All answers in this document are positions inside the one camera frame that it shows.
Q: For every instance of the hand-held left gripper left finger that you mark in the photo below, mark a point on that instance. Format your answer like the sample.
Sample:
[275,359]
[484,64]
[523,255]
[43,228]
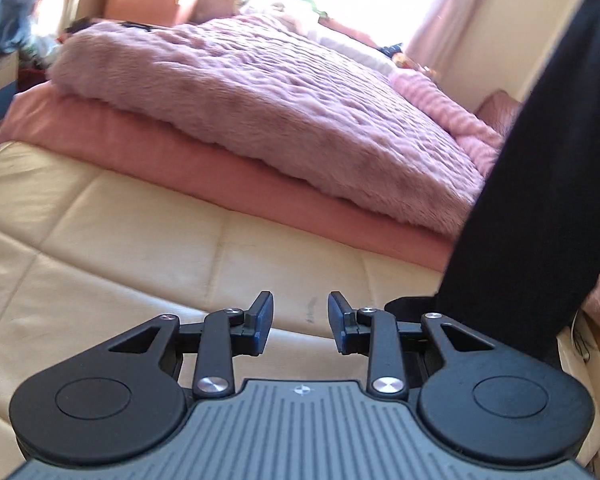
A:
[261,320]

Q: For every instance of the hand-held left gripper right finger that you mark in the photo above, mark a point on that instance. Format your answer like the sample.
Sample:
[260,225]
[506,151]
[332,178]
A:
[339,320]

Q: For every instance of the black pants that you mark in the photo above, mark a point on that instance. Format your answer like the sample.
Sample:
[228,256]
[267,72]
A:
[545,160]

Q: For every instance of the beige leather mattress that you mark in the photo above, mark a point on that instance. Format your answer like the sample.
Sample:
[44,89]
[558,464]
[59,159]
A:
[105,260]

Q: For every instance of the pink bed sheet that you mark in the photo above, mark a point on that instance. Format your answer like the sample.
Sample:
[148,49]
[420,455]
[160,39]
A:
[180,160]

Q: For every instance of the lilac fuzzy blanket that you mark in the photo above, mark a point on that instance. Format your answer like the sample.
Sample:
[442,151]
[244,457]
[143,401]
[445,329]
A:
[260,105]

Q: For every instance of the pink ruffled blanket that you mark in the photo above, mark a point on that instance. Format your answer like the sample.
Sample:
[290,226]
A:
[440,105]

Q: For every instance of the pink quilted headboard cover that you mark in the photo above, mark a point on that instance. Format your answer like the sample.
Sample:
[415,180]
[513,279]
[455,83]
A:
[500,110]

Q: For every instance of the white bedding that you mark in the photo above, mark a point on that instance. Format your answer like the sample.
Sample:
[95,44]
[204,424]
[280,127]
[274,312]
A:
[350,42]

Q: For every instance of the pink curtain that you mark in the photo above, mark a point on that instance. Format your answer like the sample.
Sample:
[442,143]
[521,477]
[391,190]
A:
[445,20]

